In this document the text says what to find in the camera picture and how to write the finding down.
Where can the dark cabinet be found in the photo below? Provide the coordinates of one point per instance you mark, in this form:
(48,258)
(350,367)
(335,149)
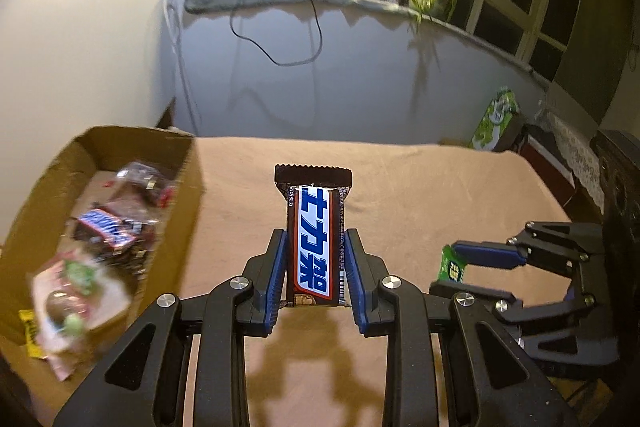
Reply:
(542,157)

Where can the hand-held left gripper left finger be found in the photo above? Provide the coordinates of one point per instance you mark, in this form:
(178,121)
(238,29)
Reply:
(275,277)

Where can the brown chocolate bar blue print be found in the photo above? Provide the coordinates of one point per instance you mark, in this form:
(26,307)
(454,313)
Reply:
(315,237)
(107,227)

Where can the sliced bread packet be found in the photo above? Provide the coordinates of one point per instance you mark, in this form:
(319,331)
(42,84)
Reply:
(112,302)

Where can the green candy packet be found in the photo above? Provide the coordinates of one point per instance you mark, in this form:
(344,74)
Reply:
(452,269)

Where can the white lace cloth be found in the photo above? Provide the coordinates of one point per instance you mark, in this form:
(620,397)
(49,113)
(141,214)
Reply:
(575,152)

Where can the braised egg packet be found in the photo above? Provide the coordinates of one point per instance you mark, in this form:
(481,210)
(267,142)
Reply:
(56,304)

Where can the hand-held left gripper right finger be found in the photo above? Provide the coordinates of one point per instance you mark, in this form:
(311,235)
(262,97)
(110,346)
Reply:
(356,282)

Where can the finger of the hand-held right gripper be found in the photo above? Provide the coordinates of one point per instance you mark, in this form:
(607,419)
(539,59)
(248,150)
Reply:
(490,255)
(505,304)

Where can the yellow candy packet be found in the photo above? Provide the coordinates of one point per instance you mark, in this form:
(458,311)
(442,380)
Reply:
(30,332)

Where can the red snack packet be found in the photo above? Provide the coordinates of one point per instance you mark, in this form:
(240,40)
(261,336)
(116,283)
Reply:
(145,182)

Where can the green printed bag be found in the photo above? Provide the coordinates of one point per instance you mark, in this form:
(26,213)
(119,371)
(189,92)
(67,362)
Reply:
(497,117)

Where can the cardboard box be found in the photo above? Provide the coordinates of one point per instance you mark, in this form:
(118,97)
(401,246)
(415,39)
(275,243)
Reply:
(180,217)

